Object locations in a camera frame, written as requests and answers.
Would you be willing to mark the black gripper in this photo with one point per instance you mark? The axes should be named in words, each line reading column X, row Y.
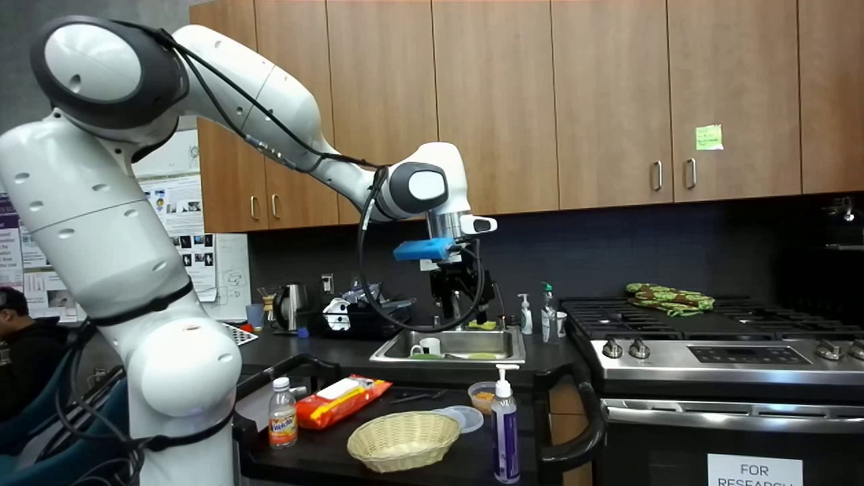
column 457, row 278

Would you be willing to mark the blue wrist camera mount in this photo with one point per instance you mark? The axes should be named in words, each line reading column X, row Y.
column 423, row 250

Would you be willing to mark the wooden upper cabinets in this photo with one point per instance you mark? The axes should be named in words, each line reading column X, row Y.
column 583, row 104

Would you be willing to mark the green sticky note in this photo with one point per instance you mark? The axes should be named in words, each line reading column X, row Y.
column 710, row 139

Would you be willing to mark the green cap spray bottle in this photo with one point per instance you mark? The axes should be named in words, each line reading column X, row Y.
column 548, row 312

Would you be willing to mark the seated person dark clothes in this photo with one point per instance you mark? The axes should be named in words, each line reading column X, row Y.
column 35, row 352

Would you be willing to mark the woven wicker basket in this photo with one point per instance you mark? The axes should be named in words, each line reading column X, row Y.
column 403, row 440

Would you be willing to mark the clear bottle orange label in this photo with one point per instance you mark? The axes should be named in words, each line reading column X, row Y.
column 283, row 416

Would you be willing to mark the stainless steel sink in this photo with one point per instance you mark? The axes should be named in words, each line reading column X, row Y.
column 456, row 347

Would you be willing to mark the small clear plastic container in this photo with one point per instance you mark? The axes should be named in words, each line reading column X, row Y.
column 481, row 394

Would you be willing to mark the white soap dispenser bottle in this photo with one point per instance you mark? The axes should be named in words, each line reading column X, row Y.
column 525, row 314

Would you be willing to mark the wall posters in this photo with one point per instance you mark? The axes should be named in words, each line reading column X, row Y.
column 193, row 243

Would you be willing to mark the white sign on oven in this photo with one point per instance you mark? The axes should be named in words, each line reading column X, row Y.
column 754, row 471

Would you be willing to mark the stainless steel gas stove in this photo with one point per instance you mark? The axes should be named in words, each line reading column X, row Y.
column 742, row 378

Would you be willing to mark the orange wipes packet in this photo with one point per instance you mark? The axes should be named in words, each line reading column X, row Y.
column 338, row 399

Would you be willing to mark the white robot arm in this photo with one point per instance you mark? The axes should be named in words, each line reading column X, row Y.
column 118, row 92

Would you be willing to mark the purple hand soap pump bottle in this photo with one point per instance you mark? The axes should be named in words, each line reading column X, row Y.
column 506, row 431

